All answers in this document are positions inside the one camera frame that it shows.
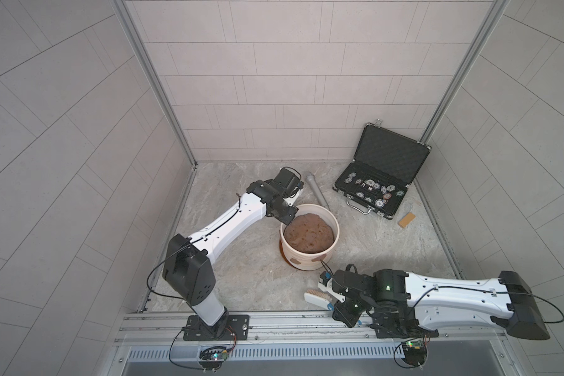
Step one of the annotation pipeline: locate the white scrub brush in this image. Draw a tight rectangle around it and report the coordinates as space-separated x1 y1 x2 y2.
303 289 334 311

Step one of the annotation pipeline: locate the white ceramic pot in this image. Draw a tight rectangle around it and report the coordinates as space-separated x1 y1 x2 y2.
279 204 340 271

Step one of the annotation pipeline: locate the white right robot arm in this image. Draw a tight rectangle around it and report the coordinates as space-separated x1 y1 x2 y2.
318 266 550 341

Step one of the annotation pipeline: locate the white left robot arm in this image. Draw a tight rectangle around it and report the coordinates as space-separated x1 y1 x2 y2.
162 167 304 328

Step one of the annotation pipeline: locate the brown dried mud filling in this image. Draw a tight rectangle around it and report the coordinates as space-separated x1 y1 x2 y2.
284 213 335 254

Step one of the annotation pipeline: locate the orange saucer under pot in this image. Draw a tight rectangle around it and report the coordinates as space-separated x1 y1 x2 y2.
278 240 297 269

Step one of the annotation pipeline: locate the silver microphone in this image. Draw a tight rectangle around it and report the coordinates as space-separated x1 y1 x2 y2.
306 172 330 210

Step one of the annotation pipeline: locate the right circuit board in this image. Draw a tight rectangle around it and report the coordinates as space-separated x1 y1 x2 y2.
401 339 428 368

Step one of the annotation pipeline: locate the circuit board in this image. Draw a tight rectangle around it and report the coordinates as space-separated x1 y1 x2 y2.
401 339 428 368
199 346 230 362

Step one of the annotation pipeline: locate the small cardboard piece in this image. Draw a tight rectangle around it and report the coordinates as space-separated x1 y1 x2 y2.
398 212 416 229

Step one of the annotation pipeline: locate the black poker chip case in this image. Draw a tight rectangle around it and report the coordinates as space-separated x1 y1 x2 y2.
332 121 432 220

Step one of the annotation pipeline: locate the left circuit board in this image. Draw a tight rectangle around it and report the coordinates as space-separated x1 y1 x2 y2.
199 346 230 362

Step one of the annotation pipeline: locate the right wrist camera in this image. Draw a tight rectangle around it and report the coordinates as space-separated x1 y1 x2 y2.
318 272 346 302

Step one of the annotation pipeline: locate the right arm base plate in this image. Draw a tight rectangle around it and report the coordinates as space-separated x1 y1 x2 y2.
369 312 440 339

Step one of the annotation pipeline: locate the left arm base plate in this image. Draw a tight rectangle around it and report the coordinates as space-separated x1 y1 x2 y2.
183 312 250 342

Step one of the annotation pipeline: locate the aluminium frame rail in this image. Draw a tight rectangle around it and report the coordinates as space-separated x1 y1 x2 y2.
98 311 521 375

